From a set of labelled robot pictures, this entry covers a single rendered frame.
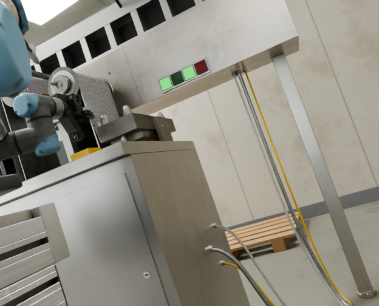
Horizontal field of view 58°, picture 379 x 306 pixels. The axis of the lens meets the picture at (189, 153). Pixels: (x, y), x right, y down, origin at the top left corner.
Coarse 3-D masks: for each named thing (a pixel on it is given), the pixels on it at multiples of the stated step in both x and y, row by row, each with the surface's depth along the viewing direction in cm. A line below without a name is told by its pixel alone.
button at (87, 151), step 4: (88, 148) 102; (92, 148) 104; (96, 148) 105; (100, 148) 108; (80, 152) 102; (84, 152) 102; (88, 152) 102; (92, 152) 103; (72, 156) 103; (76, 156) 103; (80, 156) 103; (72, 160) 103
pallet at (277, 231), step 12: (240, 228) 340; (252, 228) 320; (264, 228) 302; (276, 228) 289; (288, 228) 272; (228, 240) 305; (252, 240) 273; (264, 240) 260; (276, 240) 257; (288, 240) 272; (240, 252) 294; (276, 252) 257
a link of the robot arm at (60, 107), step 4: (48, 96) 112; (56, 100) 112; (60, 100) 114; (56, 104) 111; (60, 104) 113; (56, 108) 111; (60, 108) 113; (56, 112) 112; (60, 112) 113; (56, 116) 113; (60, 116) 114
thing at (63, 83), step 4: (56, 76) 133; (60, 76) 133; (64, 76) 132; (56, 80) 133; (60, 80) 133; (64, 80) 132; (68, 80) 133; (56, 84) 134; (60, 84) 133; (64, 84) 132; (68, 84) 132; (52, 88) 134; (56, 88) 133; (60, 88) 133; (64, 88) 132; (68, 88) 133; (56, 92) 133; (60, 92) 133; (64, 92) 133
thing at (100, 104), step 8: (88, 96) 137; (96, 96) 143; (104, 96) 150; (96, 104) 141; (104, 104) 147; (112, 104) 154; (96, 112) 138; (104, 112) 145; (112, 112) 151; (96, 120) 136; (112, 120) 149
